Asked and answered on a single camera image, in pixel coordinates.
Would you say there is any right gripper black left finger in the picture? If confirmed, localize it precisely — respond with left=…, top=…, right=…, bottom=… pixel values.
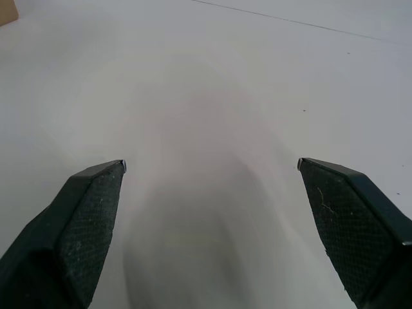
left=0, top=159, right=127, bottom=309

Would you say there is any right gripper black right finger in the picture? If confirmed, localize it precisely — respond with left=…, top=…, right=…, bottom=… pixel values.
left=297, top=157, right=412, bottom=309

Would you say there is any brown cardboard box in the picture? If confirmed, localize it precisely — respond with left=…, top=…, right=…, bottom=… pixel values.
left=0, top=0, right=19, bottom=27

